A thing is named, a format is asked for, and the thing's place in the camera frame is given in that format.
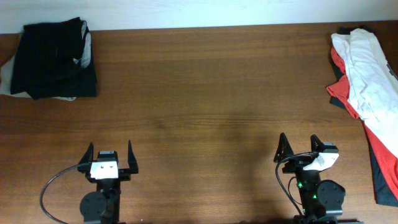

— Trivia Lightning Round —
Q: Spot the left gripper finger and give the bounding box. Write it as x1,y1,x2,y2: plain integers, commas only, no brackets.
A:
79,142,94,164
127,141,138,170

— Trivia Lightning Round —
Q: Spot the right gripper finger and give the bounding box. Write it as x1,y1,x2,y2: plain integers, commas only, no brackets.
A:
310,134,325,152
274,133,294,162

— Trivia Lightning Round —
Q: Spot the white t-shirt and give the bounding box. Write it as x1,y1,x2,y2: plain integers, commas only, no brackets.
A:
331,29,397,156

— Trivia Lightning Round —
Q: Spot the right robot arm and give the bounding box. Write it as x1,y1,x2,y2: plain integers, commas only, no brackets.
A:
274,133,360,224

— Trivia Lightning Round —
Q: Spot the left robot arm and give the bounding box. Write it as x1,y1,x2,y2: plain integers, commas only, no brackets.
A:
78,141,139,224

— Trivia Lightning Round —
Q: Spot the red t-shirt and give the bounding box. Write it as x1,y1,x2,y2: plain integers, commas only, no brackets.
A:
326,46,398,201

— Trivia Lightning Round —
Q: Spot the dark teal garment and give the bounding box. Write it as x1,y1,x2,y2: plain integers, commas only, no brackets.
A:
328,25,398,207

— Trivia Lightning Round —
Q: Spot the grey folded garment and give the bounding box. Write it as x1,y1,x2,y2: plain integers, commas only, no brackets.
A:
73,21,91,68

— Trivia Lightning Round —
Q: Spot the black folded garment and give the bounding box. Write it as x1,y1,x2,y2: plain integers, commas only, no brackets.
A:
17,17,97,100

